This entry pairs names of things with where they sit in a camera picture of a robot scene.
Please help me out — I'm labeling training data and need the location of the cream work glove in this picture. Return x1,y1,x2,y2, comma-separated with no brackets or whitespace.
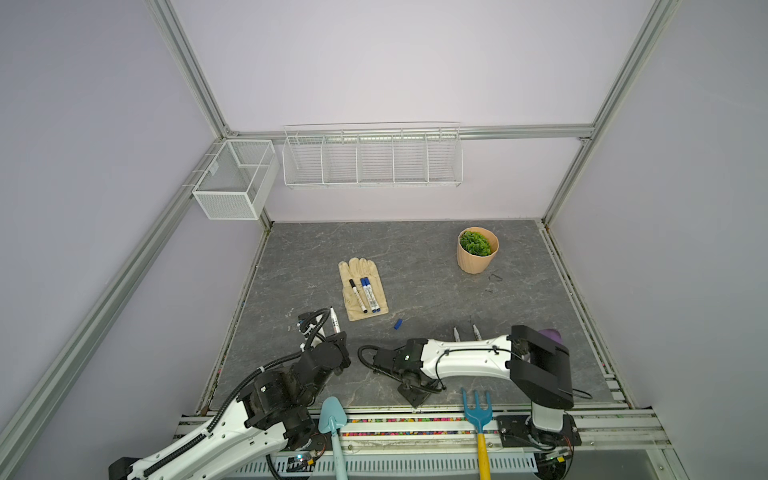
338,257,389,322

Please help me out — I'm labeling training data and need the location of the teal fork yellow handle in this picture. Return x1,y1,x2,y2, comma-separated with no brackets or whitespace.
461,388,493,480

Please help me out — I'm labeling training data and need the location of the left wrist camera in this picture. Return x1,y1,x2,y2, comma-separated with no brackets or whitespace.
297,308,330,349

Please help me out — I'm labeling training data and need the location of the purple pink small shovel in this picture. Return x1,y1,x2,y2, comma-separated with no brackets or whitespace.
539,329,564,345

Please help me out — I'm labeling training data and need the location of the teal garden trowel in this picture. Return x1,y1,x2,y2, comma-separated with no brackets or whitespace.
318,396,348,480

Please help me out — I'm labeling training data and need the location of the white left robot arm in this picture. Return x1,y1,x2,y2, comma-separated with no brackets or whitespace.
108,331,351,479

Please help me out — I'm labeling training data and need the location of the terracotta pot with green plant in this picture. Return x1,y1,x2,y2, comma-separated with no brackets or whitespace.
457,227,500,274

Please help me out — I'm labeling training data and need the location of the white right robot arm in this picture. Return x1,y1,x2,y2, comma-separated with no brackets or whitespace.
357,325,581,451

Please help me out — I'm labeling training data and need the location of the small white mesh basket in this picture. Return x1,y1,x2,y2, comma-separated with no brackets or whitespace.
193,139,279,221

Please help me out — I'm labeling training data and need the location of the aluminium front rail base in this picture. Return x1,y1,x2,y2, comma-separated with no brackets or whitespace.
157,407,673,480

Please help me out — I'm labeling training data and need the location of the long white wire basket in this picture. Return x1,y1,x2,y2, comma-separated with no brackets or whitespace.
282,122,464,188

